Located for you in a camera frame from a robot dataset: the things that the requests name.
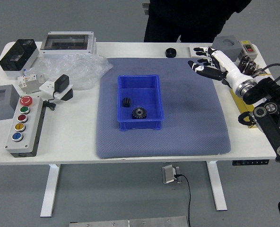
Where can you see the grey-blue mat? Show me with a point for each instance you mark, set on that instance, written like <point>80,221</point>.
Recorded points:
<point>177,137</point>

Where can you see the silver floor socket box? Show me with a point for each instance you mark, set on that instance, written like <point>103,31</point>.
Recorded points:
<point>169,175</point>

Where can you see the grey block with square hole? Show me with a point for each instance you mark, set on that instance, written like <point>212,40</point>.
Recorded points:
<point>1,104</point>

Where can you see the black round nut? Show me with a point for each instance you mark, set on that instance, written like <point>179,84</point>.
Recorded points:
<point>171,52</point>

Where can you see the grey switch box red button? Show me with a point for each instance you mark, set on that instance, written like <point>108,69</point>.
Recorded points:
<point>248,48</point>

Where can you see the white circuit breaker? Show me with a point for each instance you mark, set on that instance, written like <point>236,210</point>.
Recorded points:
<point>30,81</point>

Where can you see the black-lidded enclosure box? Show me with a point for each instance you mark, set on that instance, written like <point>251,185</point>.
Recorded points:
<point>18,56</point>

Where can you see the small black module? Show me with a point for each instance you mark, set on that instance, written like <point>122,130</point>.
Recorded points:
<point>260,70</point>

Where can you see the black socket base block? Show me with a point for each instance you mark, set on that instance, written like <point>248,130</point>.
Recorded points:
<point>68,95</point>

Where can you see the grey distribution box clear window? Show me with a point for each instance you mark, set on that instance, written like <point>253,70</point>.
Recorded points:
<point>66,43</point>

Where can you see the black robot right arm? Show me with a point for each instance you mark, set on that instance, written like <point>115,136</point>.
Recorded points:
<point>270,118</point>

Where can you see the black table height controller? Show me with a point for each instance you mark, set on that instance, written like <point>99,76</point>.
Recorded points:
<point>251,162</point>

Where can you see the metal floor bracket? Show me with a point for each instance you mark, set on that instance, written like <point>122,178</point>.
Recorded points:
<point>146,8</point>

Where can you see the clear plastic bag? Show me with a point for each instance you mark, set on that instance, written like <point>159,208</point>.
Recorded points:
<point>81,68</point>

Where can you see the yellow white cardboard box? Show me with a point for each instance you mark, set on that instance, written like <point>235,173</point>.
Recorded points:
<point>241,102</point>

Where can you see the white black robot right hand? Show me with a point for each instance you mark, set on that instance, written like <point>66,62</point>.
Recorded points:
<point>230,68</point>

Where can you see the grey push-button control station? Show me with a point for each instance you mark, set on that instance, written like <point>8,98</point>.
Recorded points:
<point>24,127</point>

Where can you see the white wall switch panel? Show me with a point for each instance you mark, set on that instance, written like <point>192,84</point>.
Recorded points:
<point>192,54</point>

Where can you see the black power adapter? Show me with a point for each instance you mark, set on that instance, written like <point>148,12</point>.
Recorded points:
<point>62,82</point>

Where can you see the small black gear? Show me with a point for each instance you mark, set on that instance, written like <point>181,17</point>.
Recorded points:
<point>126,102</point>

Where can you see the white table leg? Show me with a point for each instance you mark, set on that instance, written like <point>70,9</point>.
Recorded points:
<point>50,189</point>
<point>216,186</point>

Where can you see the blue plastic box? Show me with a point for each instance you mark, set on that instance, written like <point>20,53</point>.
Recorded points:
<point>142,87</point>

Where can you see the big black gear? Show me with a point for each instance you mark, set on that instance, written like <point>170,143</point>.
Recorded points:
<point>138,113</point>

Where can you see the dark brown capacitor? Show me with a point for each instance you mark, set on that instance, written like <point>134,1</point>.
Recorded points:
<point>246,58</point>
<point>242,67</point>
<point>251,68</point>

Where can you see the grey block with round hole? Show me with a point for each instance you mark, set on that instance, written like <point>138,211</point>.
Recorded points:
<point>230,46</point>

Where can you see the person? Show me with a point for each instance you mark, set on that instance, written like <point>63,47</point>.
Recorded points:
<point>189,19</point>

